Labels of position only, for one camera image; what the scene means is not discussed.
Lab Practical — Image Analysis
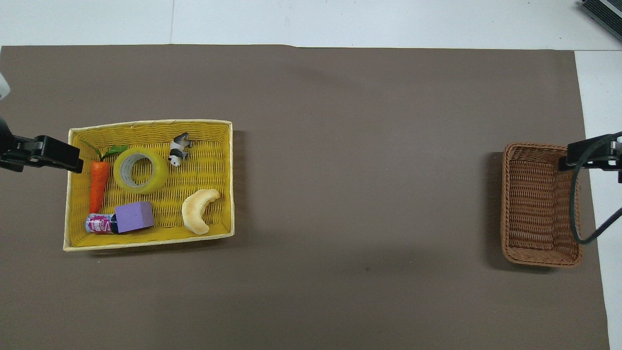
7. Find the yellow-green tape roll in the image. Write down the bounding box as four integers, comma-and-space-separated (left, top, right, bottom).
113, 147, 170, 192

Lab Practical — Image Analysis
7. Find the orange toy carrot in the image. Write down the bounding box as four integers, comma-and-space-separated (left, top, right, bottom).
81, 140, 130, 215

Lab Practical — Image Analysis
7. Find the purple foam block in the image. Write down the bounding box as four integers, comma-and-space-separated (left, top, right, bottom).
114, 201, 155, 234

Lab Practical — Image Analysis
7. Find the yellow wicker basket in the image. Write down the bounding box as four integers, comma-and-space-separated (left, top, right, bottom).
63, 119, 235, 252

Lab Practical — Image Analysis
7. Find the brown wicker basket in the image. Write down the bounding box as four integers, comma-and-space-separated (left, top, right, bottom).
500, 142, 583, 268

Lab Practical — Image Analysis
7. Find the crescent bread roll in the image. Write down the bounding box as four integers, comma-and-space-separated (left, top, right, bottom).
181, 189, 221, 236

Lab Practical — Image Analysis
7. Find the pink drink can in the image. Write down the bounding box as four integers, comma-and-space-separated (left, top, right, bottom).
85, 212, 119, 235

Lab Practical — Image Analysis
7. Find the black and white animal figurine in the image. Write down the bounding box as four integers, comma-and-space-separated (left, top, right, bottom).
168, 132, 194, 168

